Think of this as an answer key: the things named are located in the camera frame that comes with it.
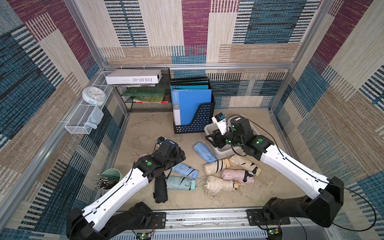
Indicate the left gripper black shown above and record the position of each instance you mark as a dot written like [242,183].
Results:
[179,155]

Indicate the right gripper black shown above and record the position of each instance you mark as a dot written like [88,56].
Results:
[216,140]

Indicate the light blue umbrella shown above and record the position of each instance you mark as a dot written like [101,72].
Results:
[186,171]

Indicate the mint green umbrella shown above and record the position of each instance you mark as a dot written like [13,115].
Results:
[181,183]

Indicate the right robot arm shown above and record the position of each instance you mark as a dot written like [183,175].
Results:
[323,197]

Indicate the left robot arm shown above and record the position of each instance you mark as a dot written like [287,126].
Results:
[100,220]

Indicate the beige umbrella right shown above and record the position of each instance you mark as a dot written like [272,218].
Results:
[245,164]

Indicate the pale pink small umbrella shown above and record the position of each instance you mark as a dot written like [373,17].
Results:
[137,156]

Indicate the blue umbrella near box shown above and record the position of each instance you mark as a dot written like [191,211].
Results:
[204,152]

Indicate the beige umbrella black stripes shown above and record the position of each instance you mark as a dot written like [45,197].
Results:
[217,166]

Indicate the black folded umbrella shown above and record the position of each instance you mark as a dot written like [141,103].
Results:
[160,193]

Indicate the beige umbrella front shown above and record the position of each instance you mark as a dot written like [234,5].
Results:
[215,186]

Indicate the white folio box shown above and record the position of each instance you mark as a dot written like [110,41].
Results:
[130,76]

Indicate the black mesh file holder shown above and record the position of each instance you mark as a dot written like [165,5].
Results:
[203,114]

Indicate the blue clip file folder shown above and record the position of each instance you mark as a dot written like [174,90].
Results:
[185,103]

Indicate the red book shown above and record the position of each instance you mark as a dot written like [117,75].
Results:
[151,100]

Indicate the mint green pen cup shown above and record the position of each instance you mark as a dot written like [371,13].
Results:
[108,179]

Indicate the teal file folder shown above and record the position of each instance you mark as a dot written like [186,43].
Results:
[189,87]

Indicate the light blue cloth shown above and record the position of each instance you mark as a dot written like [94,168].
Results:
[94,119]

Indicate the white round clock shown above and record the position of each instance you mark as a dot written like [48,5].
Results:
[94,96]

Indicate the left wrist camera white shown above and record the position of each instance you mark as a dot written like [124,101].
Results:
[160,140]

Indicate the black wire shelf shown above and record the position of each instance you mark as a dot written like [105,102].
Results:
[148,104]

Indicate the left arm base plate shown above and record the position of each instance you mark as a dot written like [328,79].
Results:
[157,220]

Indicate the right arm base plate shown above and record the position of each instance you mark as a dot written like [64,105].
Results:
[259,217]

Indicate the white wire basket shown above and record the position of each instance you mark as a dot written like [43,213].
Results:
[75,124]

